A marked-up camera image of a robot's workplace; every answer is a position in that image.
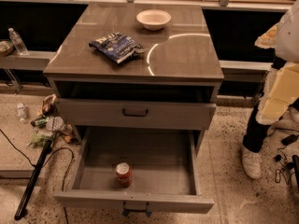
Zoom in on green packet on floor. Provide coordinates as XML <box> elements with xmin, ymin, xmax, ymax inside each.
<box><xmin>28</xmin><ymin>131</ymin><xmax>54</xmax><ymax>147</ymax></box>

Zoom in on person's black trouser leg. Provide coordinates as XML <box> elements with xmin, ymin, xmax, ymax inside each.
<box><xmin>242</xmin><ymin>58</ymin><xmax>286</xmax><ymax>151</ymax></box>

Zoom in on small bottle on floor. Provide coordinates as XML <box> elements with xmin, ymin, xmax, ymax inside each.
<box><xmin>17</xmin><ymin>103</ymin><xmax>27</xmax><ymax>122</ymax></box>

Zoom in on blue chip bag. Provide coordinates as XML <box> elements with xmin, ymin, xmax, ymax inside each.
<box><xmin>89</xmin><ymin>32</ymin><xmax>147</xmax><ymax>63</ymax></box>

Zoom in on black cable on floor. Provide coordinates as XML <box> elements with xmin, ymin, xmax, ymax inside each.
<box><xmin>0</xmin><ymin>128</ymin><xmax>76</xmax><ymax>224</ymax></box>

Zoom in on black power adapter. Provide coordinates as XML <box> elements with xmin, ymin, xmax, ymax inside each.
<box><xmin>281</xmin><ymin>134</ymin><xmax>299</xmax><ymax>147</ymax></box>

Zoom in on grey drawer cabinet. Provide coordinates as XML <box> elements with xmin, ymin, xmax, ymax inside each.
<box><xmin>44</xmin><ymin>3</ymin><xmax>223</xmax><ymax>143</ymax></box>

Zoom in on clear water bottle on ledge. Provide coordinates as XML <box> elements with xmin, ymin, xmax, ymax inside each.
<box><xmin>8</xmin><ymin>28</ymin><xmax>28</xmax><ymax>55</ymax></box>

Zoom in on white bowl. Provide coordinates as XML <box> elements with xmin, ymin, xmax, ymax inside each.
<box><xmin>136</xmin><ymin>9</ymin><xmax>171</xmax><ymax>31</ymax></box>

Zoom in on black bar on floor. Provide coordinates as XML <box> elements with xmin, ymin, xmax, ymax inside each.
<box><xmin>14</xmin><ymin>140</ymin><xmax>52</xmax><ymax>220</ymax></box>

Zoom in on open lower grey drawer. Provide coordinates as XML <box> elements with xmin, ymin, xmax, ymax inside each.
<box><xmin>54</xmin><ymin>127</ymin><xmax>214</xmax><ymax>215</ymax></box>

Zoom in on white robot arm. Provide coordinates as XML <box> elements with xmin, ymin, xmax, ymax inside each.
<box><xmin>255</xmin><ymin>0</ymin><xmax>299</xmax><ymax>125</ymax></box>

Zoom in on bowl on left ledge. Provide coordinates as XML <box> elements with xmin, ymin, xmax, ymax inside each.
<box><xmin>0</xmin><ymin>40</ymin><xmax>14</xmax><ymax>57</ymax></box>

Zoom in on green can on floor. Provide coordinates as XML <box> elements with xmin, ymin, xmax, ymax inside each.
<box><xmin>31</xmin><ymin>117</ymin><xmax>50</xmax><ymax>128</ymax></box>

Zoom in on white shoe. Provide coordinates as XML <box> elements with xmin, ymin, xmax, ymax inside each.
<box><xmin>241</xmin><ymin>145</ymin><xmax>262</xmax><ymax>179</ymax></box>

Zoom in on brown snack bag on floor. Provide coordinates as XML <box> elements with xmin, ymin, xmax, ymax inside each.
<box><xmin>41</xmin><ymin>94</ymin><xmax>56</xmax><ymax>115</ymax></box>

